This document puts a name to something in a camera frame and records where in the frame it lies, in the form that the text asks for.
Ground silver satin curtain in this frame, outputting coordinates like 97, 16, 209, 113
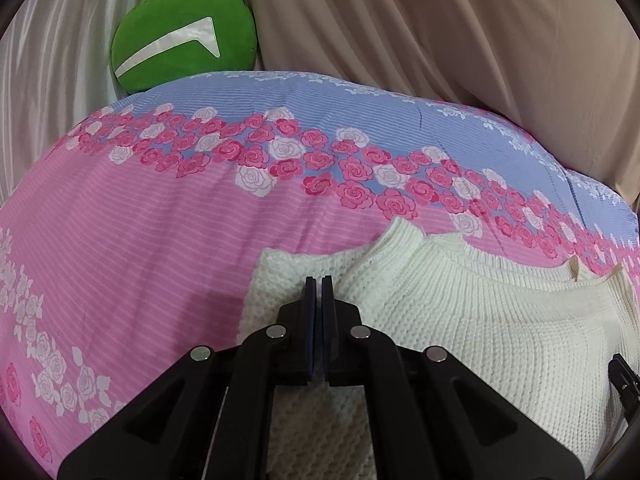
1, 0, 142, 200

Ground green round pillow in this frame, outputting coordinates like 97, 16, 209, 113
111, 0, 257, 94

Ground pink floral bed quilt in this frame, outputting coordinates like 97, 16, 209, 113
1, 72, 639, 476

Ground beige curtain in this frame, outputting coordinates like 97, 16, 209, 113
247, 0, 639, 203

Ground white knitted sweater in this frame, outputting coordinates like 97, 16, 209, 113
239, 219, 639, 471

